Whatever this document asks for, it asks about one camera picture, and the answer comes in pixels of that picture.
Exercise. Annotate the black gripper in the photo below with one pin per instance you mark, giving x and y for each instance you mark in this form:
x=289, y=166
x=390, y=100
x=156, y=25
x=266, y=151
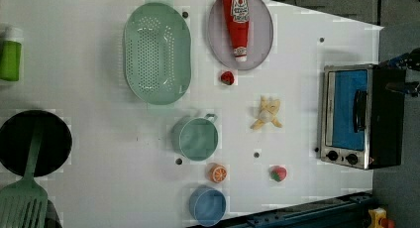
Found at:
x=407, y=61

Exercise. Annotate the yellow plush peeled banana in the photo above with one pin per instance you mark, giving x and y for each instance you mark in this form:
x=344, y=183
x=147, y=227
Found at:
x=268, y=113

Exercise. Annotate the silver toaster oven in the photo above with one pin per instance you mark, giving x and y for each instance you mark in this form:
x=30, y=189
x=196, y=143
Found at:
x=362, y=121

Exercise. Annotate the grey round plate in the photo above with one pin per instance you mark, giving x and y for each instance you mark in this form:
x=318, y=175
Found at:
x=259, y=41

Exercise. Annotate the yellow orange toy object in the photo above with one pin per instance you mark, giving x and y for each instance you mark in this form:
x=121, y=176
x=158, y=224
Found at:
x=379, y=219

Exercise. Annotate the red green plush strawberry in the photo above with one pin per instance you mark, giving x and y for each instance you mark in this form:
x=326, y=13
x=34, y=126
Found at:
x=278, y=173

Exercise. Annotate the red plush ketchup bottle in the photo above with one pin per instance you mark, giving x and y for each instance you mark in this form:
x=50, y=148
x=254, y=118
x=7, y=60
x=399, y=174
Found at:
x=237, y=19

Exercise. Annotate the dark red plush strawberry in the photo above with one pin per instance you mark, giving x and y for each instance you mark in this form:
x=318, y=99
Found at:
x=227, y=78

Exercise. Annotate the plush orange half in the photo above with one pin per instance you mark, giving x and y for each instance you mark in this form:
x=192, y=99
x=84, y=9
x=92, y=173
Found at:
x=218, y=173

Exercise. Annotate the blue cup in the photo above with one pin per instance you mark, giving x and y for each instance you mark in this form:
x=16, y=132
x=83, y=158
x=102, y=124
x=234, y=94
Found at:
x=207, y=205

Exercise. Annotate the green oval colander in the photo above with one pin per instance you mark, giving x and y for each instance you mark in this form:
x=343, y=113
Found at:
x=157, y=52

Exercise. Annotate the green bottle white cap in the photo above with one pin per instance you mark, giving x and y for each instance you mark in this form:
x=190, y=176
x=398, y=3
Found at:
x=11, y=50

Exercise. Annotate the black round pan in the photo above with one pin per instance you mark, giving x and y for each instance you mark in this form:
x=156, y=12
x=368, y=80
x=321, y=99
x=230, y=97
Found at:
x=16, y=136

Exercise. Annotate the green slotted spatula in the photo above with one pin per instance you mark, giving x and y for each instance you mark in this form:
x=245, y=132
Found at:
x=24, y=203

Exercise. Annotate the blue metal frame rail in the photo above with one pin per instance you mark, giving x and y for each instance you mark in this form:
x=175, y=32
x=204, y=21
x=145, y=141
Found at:
x=348, y=211

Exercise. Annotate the green cup with handle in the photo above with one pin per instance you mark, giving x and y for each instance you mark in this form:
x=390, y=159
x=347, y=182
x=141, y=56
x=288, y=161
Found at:
x=196, y=138

